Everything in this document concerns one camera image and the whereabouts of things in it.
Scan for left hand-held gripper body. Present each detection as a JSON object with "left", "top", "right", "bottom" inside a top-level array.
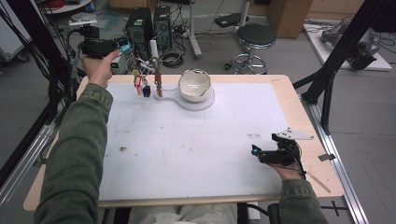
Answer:
[{"left": 68, "top": 19, "right": 121, "bottom": 60}]

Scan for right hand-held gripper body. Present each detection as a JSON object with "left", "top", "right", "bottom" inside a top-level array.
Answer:
[{"left": 258, "top": 127, "right": 315, "bottom": 167}]

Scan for key ring with coloured tags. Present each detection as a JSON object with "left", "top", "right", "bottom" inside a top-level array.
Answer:
[{"left": 128, "top": 55, "right": 152, "bottom": 99}]

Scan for white stand with pole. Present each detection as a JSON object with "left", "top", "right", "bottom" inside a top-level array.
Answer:
[{"left": 149, "top": 39, "right": 216, "bottom": 112}]

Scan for person's right hand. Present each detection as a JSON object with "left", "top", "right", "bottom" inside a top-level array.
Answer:
[{"left": 269, "top": 160, "right": 303, "bottom": 182}]

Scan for person's left hand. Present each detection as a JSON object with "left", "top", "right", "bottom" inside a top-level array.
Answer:
[{"left": 81, "top": 49, "right": 121, "bottom": 90}]

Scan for white power supply unit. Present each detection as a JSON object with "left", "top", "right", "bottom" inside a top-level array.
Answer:
[{"left": 110, "top": 57, "right": 126, "bottom": 75}]

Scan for large black computer tower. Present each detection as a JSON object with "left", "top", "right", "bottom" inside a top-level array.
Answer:
[{"left": 125, "top": 7, "right": 154, "bottom": 62}]

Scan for clear plastic bag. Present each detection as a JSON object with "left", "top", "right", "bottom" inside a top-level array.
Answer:
[{"left": 71, "top": 12, "right": 120, "bottom": 32}]

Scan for slim black computer tower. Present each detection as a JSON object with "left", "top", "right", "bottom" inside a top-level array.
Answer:
[{"left": 153, "top": 5, "right": 173, "bottom": 51}]

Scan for thin wooden stick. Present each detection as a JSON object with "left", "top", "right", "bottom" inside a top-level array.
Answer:
[{"left": 307, "top": 172, "right": 332, "bottom": 194}]

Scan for round white table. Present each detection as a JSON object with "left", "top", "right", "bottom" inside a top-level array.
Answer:
[{"left": 41, "top": 0, "right": 94, "bottom": 15}]

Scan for white table mat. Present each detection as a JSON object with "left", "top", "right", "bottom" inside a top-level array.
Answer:
[{"left": 98, "top": 82, "right": 289, "bottom": 203}]

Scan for white metal desk leg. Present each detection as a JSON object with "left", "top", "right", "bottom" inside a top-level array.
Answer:
[
  {"left": 187, "top": 0, "right": 204, "bottom": 61},
  {"left": 238, "top": 0, "right": 250, "bottom": 27}
]

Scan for black tape cross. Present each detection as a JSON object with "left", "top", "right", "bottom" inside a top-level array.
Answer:
[{"left": 320, "top": 200, "right": 348, "bottom": 217}]

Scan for white chipped bowl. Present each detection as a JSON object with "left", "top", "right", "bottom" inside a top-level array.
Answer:
[{"left": 177, "top": 68, "right": 212, "bottom": 103}]

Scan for person's legs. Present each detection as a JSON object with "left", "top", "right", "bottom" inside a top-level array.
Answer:
[{"left": 128, "top": 203, "right": 239, "bottom": 224}]

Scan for flat black device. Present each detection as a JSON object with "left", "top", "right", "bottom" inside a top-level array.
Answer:
[{"left": 214, "top": 12, "right": 250, "bottom": 28}]

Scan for black round stool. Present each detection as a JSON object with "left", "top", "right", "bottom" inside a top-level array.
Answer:
[{"left": 223, "top": 23, "right": 277, "bottom": 75}]

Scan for brown cardboard box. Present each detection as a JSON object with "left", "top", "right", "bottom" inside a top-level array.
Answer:
[{"left": 266, "top": 0, "right": 314, "bottom": 39}]

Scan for white floor board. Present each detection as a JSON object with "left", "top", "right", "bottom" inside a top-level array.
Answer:
[{"left": 303, "top": 22, "right": 393, "bottom": 73}]

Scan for right hand-held gripper cable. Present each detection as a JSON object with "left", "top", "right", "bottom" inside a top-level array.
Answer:
[{"left": 270, "top": 144, "right": 308, "bottom": 181}]

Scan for coiled black cable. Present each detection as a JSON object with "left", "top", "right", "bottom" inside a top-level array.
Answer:
[{"left": 160, "top": 49, "right": 185, "bottom": 69}]

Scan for black metal frame with cables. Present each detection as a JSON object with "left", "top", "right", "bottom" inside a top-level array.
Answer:
[{"left": 0, "top": 0, "right": 90, "bottom": 188}]

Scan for aluminium rail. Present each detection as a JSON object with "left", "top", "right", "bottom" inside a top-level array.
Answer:
[
  {"left": 0, "top": 124, "right": 57, "bottom": 208},
  {"left": 300, "top": 92, "right": 370, "bottom": 224}
]

